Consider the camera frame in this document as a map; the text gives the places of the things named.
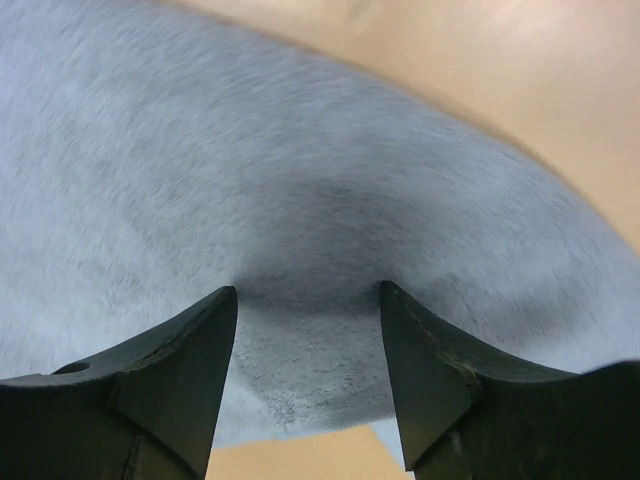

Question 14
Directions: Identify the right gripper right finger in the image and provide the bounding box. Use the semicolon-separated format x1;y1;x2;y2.
379;281;639;480

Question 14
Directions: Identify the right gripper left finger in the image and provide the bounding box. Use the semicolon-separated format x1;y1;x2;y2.
1;286;237;479

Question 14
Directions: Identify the light grey cloth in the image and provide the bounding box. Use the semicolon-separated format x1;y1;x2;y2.
1;1;639;447

